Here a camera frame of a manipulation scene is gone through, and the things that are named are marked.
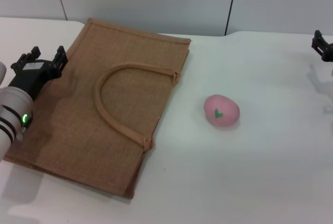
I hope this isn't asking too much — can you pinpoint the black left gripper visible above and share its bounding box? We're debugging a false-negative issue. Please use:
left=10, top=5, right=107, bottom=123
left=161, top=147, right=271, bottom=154
left=7, top=45, right=69, bottom=100

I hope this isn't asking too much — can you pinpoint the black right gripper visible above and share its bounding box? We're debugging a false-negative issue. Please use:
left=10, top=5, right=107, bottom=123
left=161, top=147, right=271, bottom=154
left=311, top=29, right=333, bottom=64

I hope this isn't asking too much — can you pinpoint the brown jute handbag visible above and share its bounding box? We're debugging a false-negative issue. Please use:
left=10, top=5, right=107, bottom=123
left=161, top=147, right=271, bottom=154
left=4, top=17, right=193, bottom=200

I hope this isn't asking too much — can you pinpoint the dark wall panel joint strip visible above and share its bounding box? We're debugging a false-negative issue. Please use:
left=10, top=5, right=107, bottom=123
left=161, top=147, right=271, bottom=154
left=224, top=0, right=239, bottom=36

